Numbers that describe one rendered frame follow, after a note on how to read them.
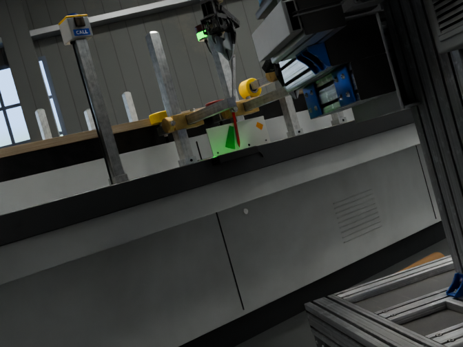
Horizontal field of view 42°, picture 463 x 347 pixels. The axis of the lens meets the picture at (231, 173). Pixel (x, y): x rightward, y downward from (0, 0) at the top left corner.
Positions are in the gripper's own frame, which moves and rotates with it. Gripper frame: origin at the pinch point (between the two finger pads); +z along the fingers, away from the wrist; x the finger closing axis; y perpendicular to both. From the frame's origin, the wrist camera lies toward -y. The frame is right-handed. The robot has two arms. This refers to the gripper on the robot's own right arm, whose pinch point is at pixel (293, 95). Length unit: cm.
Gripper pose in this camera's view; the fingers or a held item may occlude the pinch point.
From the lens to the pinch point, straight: 200.5
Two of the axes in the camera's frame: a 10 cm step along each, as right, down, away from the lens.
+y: 5.7, -1.7, -8.0
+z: 2.8, 9.6, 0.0
